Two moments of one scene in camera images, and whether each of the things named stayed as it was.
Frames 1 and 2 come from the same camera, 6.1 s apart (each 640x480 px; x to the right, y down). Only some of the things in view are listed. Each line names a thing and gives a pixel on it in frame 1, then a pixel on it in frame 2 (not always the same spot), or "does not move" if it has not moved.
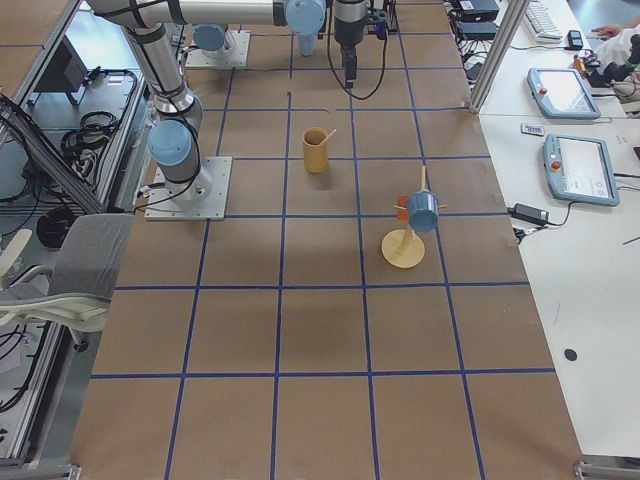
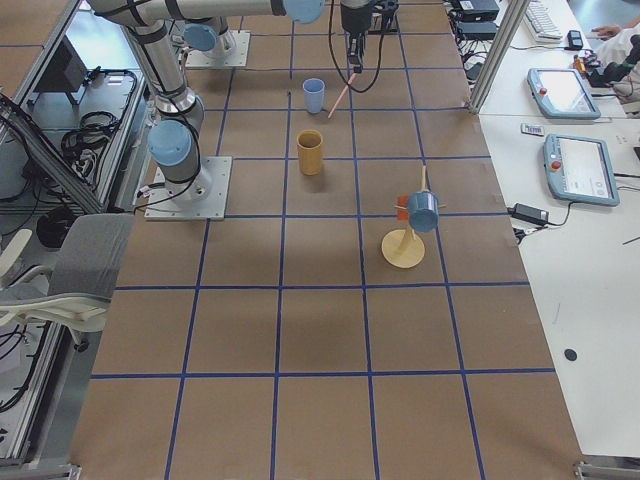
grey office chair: x=75 y=291 does not move
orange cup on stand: x=403 y=214 does not move
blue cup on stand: x=423 y=210 does not move
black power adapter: x=530 y=214 does not move
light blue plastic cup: x=307 y=43 -> x=313 y=89
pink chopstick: x=327 y=136 -> x=352 y=78
